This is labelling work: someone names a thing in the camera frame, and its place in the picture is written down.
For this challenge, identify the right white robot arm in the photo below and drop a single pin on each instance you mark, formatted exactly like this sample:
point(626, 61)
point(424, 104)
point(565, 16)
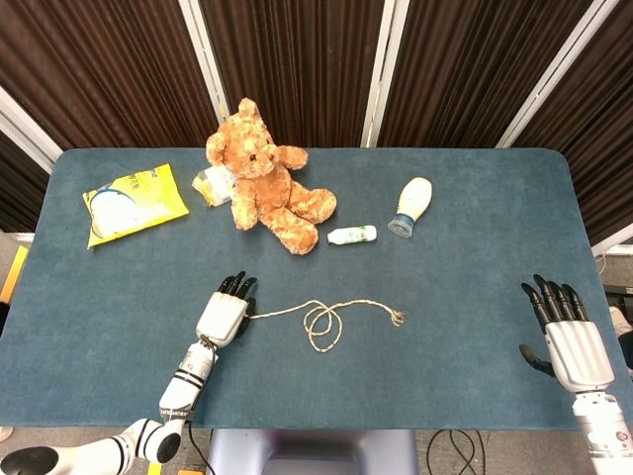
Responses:
point(601, 425)

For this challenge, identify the white screen frame post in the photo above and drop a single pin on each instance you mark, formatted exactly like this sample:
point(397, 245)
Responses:
point(25, 128)
point(383, 74)
point(205, 54)
point(554, 74)

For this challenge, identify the small yellow white packet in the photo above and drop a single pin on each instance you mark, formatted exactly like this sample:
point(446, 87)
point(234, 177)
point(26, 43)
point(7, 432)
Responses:
point(215, 185)

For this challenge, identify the grey robot torso base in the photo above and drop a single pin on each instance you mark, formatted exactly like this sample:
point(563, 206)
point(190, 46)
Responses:
point(311, 452)

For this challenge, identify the brown corrugated screen panel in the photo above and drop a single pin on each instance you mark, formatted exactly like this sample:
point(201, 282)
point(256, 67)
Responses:
point(470, 64)
point(603, 148)
point(99, 64)
point(297, 64)

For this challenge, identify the cream bottle with blue cap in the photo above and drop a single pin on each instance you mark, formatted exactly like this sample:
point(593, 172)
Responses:
point(414, 195)

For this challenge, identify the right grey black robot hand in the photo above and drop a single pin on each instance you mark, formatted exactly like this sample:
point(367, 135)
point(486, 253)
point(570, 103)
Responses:
point(576, 351)

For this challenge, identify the small white green bottle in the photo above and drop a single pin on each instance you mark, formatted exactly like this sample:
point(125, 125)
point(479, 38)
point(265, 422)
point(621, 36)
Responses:
point(353, 233)

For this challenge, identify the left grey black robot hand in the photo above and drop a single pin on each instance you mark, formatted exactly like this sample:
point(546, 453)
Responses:
point(222, 316)

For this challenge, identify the yellow flat board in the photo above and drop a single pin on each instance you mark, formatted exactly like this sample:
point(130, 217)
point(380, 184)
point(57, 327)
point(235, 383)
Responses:
point(14, 272)

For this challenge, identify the blue felt table mat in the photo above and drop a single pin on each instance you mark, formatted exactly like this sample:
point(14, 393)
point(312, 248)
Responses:
point(395, 386)

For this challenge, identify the brown teddy bear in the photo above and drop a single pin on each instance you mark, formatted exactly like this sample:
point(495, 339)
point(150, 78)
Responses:
point(262, 193)

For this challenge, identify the large yellow snack bag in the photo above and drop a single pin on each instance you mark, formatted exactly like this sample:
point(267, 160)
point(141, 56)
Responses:
point(148, 198)

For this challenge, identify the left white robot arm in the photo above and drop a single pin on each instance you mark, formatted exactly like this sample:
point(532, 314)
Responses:
point(185, 386)

